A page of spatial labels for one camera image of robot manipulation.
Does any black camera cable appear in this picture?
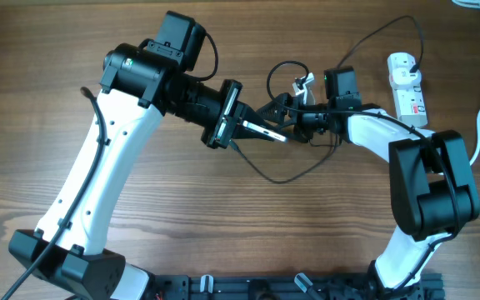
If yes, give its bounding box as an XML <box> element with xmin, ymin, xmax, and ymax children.
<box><xmin>0</xmin><ymin>86</ymin><xmax>110</xmax><ymax>300</ymax></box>
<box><xmin>266</xmin><ymin>60</ymin><xmax>462</xmax><ymax>293</ymax></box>

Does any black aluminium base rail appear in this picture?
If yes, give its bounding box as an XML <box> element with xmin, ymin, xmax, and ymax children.
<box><xmin>147</xmin><ymin>272</ymin><xmax>446</xmax><ymax>300</ymax></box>

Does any white USB charger plug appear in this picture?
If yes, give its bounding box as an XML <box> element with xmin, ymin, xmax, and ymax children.
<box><xmin>389</xmin><ymin>67</ymin><xmax>422</xmax><ymax>90</ymax></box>

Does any black right camera cable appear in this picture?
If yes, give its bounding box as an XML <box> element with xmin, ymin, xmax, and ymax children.
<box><xmin>266</xmin><ymin>60</ymin><xmax>462</xmax><ymax>293</ymax></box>

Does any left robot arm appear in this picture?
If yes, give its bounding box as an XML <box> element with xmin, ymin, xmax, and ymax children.
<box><xmin>9</xmin><ymin>12</ymin><xmax>282</xmax><ymax>299</ymax></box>

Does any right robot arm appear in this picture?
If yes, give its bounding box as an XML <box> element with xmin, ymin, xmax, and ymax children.
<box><xmin>257</xmin><ymin>66</ymin><xmax>480</xmax><ymax>298</ymax></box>

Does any teal screen smartphone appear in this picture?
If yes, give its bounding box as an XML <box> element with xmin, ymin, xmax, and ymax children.
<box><xmin>242</xmin><ymin>121</ymin><xmax>288</xmax><ymax>143</ymax></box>

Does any white power strip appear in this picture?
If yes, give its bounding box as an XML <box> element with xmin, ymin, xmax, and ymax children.
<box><xmin>387</xmin><ymin>52</ymin><xmax>428</xmax><ymax>128</ymax></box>

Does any black left camera cable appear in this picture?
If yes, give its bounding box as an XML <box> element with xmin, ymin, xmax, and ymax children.
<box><xmin>0</xmin><ymin>86</ymin><xmax>110</xmax><ymax>300</ymax></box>

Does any black charger cable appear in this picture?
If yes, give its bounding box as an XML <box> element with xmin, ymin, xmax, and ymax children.
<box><xmin>227</xmin><ymin>15</ymin><xmax>426</xmax><ymax>185</ymax></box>

